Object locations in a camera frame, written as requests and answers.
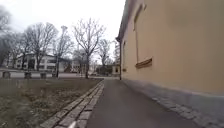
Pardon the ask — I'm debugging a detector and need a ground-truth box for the small yellow building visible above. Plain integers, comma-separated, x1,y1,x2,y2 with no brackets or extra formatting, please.
111,64,121,77

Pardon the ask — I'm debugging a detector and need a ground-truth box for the row of bare trees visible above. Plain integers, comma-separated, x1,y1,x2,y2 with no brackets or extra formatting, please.
0,4,121,80

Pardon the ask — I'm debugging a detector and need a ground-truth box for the grey asphalt ground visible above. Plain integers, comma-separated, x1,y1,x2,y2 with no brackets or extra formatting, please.
85,77,201,128

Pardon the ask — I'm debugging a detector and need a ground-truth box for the pale grey road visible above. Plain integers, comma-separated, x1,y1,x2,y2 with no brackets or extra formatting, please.
0,70,116,80

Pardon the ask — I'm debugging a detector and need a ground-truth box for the cobblestone kerb strip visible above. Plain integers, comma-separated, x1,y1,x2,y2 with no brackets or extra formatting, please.
39,79,106,128

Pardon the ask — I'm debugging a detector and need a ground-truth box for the white building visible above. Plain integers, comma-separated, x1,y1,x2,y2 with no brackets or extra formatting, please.
12,53,82,73

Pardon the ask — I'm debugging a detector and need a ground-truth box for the robot's own part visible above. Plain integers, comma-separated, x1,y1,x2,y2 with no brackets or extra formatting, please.
67,121,78,128

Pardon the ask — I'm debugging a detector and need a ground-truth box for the concrete block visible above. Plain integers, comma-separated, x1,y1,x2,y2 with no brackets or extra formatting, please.
23,71,32,80
2,70,11,80

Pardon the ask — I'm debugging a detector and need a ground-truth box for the patchy grass and soil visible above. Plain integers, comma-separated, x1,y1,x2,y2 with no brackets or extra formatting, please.
0,77,103,128

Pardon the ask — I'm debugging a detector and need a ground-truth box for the tall lamp post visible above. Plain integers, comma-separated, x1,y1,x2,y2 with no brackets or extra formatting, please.
54,25,69,79

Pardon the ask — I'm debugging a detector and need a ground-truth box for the cobblestone strip along wall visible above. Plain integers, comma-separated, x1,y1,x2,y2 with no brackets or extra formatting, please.
148,95,224,128

